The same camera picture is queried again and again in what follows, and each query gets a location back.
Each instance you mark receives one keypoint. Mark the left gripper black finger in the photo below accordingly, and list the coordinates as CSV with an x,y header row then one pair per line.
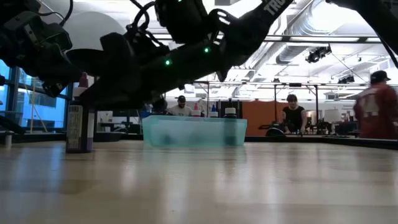
x,y
74,71

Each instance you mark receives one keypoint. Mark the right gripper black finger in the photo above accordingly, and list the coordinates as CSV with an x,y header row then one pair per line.
x,y
124,101

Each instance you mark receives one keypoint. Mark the large purple-capped colouring bottle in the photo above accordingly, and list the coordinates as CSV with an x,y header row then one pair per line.
x,y
88,130

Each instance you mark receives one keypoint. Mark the large blue-capped colouring bottle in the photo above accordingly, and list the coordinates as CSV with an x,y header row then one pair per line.
x,y
213,114

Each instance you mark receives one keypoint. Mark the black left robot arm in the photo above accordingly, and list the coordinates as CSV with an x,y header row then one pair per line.
x,y
9,9

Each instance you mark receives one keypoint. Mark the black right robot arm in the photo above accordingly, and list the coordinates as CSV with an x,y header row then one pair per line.
x,y
248,28

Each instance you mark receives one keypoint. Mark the large window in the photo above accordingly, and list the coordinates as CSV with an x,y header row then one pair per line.
x,y
40,105

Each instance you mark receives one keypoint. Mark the white globe lamp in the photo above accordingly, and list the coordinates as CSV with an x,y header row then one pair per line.
x,y
87,31

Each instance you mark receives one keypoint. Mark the person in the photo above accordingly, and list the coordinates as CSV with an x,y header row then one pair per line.
x,y
293,118
376,112
180,111

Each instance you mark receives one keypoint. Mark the small white cylinder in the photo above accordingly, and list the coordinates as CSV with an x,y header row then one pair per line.
x,y
8,140

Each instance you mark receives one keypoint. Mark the orange partition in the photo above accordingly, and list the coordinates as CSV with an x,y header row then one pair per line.
x,y
258,121

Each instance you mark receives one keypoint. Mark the black ceiling spotlight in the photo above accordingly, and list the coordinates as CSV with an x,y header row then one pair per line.
x,y
317,55

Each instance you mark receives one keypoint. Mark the silver ventilation duct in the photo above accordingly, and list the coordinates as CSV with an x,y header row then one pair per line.
x,y
311,18

